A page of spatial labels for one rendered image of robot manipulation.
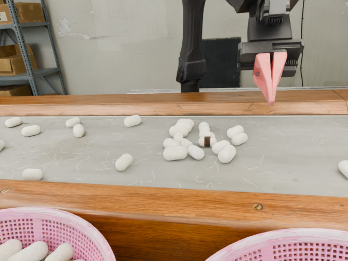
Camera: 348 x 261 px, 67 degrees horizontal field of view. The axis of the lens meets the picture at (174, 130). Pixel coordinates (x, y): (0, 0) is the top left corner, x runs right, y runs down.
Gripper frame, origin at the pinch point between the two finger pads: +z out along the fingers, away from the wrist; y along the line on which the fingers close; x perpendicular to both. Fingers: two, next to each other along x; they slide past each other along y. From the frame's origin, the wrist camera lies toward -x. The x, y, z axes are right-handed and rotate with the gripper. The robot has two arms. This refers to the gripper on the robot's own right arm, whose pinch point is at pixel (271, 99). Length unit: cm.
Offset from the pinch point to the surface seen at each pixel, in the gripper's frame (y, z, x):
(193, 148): -12.0, 8.4, 0.7
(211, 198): -8.5, 17.7, -8.5
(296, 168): 2.8, 11.2, 0.5
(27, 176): -35.4, 15.3, -4.3
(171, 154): -15.2, 9.7, -0.2
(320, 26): 66, -149, 133
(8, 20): -190, -143, 99
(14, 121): -55, -1, 9
